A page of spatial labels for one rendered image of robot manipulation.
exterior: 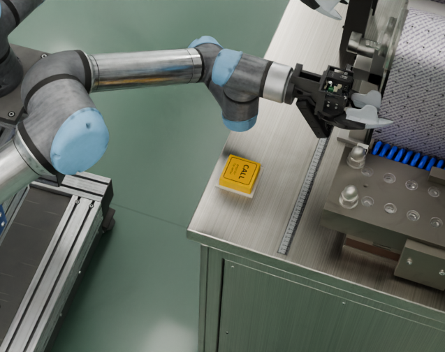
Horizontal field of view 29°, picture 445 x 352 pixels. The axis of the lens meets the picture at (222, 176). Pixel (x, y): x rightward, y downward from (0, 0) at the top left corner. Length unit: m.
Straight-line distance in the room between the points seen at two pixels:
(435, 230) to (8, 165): 0.79
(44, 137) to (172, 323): 1.22
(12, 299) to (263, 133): 0.95
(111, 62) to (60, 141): 0.25
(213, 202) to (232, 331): 0.42
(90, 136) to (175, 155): 1.45
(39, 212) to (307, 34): 1.01
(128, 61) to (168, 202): 1.20
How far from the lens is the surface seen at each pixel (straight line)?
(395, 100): 1.69
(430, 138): 1.75
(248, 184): 1.82
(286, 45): 2.10
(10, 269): 2.57
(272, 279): 1.84
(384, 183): 1.73
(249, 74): 1.71
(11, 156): 1.61
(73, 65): 1.68
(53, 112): 1.58
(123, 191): 2.92
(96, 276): 2.77
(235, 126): 1.83
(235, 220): 1.79
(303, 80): 1.69
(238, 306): 2.00
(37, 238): 2.61
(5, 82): 2.12
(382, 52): 1.64
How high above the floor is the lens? 2.42
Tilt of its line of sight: 55 degrees down
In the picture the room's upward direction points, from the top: 3 degrees clockwise
